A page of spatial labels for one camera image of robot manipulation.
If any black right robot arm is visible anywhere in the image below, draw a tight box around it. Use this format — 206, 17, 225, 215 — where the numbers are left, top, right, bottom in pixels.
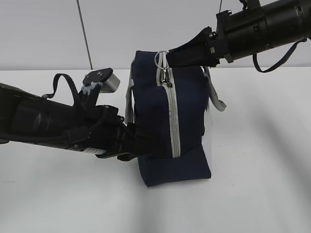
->
166, 0, 311, 67

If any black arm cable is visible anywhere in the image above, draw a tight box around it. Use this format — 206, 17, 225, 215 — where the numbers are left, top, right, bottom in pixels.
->
41, 72, 107, 144
252, 38, 307, 73

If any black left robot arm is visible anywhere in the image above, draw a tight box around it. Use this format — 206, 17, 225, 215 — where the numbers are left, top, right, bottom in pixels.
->
0, 83, 161, 161

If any navy blue lunch bag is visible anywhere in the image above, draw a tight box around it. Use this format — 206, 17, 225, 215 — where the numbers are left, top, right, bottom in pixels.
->
125, 50, 226, 187

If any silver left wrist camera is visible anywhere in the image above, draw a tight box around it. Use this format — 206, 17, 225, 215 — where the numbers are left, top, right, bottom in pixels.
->
81, 68, 120, 95

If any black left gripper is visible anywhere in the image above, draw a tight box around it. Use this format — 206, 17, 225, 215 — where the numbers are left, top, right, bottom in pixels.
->
68, 105, 160, 161

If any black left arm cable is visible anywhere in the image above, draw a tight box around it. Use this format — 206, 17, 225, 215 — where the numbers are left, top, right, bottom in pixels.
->
41, 72, 107, 144

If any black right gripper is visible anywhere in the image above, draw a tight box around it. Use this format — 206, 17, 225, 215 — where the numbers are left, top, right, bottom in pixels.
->
166, 8, 267, 67

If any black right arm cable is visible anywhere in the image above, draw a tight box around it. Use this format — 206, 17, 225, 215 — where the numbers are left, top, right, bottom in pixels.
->
252, 38, 307, 73

